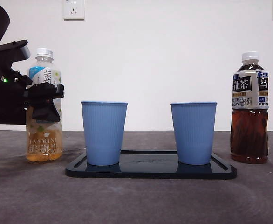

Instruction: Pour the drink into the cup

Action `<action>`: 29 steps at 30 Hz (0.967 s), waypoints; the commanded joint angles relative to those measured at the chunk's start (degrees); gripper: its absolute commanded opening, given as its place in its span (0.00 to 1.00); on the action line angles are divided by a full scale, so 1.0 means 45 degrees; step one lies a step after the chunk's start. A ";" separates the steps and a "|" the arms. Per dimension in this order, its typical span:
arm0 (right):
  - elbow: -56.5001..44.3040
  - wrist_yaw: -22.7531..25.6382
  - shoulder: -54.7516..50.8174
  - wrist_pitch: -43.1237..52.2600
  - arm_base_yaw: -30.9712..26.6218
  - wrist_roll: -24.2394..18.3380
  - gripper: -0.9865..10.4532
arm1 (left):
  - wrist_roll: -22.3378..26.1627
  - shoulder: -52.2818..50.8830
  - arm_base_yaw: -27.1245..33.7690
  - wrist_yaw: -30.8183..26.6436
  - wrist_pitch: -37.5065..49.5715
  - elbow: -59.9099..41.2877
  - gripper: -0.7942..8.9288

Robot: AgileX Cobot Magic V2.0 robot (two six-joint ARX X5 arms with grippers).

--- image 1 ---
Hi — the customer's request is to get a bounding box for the jasmine oolong tea bottle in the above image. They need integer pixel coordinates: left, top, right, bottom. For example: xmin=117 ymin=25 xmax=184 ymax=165
xmin=25 ymin=48 xmax=64 ymax=163

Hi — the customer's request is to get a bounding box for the dark oolong tea bottle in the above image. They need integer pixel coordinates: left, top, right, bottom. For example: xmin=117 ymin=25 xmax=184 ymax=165
xmin=230 ymin=51 xmax=269 ymax=165

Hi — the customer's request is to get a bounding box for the blue ribbed plastic cup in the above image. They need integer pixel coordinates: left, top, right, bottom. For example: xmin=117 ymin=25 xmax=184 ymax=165
xmin=81 ymin=101 xmax=129 ymax=166
xmin=170 ymin=102 xmax=218 ymax=166

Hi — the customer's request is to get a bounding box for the dark teal plastic tray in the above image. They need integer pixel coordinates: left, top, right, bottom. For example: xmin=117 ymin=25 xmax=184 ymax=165
xmin=65 ymin=150 xmax=238 ymax=180

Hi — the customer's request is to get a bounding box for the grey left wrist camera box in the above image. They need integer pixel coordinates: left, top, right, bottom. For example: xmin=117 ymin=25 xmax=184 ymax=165
xmin=0 ymin=39 xmax=32 ymax=63

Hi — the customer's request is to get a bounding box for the white wall socket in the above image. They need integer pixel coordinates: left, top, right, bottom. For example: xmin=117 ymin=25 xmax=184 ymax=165
xmin=63 ymin=0 xmax=85 ymax=21

